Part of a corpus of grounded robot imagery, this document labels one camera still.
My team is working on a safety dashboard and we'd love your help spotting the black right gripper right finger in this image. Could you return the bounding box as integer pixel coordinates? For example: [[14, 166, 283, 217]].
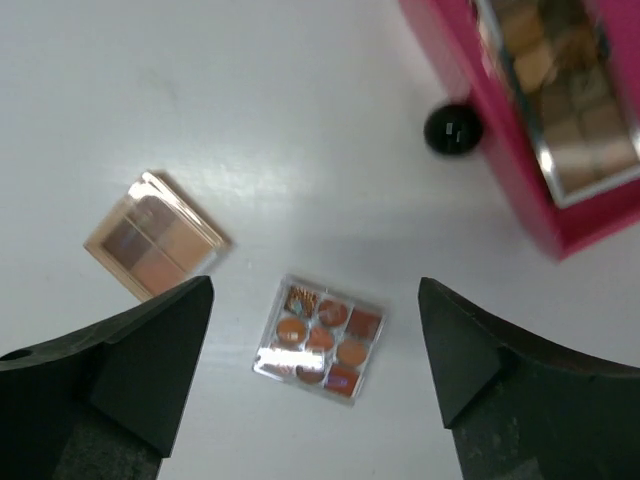
[[418, 278, 639, 479]]

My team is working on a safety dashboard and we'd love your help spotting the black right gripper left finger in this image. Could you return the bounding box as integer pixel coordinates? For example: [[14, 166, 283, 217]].
[[1, 276, 214, 479]]

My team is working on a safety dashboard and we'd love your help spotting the square brown eyeshadow palette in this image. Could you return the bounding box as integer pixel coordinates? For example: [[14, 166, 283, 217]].
[[84, 170, 232, 302]]

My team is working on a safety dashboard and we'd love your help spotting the clear nine-pan eyeshadow palette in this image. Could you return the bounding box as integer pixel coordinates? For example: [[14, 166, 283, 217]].
[[252, 275, 387, 405]]

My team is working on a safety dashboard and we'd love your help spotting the long silver eyeshadow palette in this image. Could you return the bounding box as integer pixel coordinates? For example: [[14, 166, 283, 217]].
[[472, 1, 639, 208]]

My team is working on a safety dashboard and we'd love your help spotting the pink bottom drawer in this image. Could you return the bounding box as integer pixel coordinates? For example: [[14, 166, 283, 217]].
[[400, 1, 639, 260]]

